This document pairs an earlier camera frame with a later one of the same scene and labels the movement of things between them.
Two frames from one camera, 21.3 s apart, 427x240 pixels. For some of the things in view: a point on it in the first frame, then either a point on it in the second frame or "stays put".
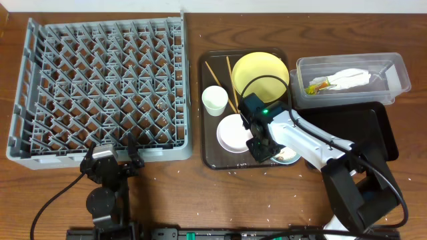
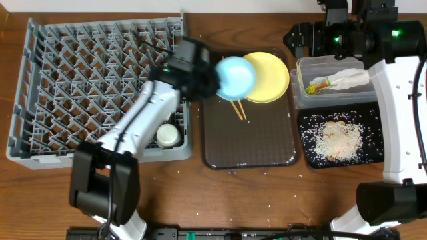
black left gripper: x=117 y=167 -> x=207 y=84
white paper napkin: x=353 y=77 stays put
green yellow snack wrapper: x=314 y=89 stays put
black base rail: x=235 y=233 stays put
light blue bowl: x=286 y=155 -> x=236 y=77
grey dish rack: x=83 y=84 stays put
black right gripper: x=259 y=155 -> x=315 y=31
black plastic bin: x=353 y=122 stays put
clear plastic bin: x=349 y=79 stays put
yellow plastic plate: x=256 y=64 stays put
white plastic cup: x=215 y=99 -> x=167 y=135
